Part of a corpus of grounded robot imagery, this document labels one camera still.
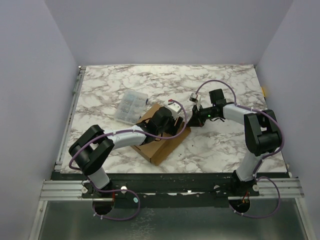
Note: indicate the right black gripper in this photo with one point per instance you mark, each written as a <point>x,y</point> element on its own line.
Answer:
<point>197,113</point>

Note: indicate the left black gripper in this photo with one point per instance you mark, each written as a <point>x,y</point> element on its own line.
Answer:
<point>172,129</point>

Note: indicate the brown cardboard box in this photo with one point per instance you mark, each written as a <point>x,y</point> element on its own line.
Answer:
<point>157,151</point>

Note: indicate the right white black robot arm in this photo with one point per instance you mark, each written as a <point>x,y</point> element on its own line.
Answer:
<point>262,135</point>

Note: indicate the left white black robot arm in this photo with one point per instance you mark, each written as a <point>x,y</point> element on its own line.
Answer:
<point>93,147</point>

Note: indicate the clear plastic screw organizer box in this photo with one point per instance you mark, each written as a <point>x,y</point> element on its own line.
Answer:
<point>131,107</point>

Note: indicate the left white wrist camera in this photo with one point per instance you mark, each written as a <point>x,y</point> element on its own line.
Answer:
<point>174,108</point>

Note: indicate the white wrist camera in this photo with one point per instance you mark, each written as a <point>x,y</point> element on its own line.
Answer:
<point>196,100</point>
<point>174,108</point>

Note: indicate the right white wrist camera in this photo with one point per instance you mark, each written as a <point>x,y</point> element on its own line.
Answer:
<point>196,100</point>

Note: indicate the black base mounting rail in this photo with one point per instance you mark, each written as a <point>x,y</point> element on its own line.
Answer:
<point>171,190</point>

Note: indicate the aluminium extrusion frame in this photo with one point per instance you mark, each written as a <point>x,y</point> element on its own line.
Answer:
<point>43,204</point>

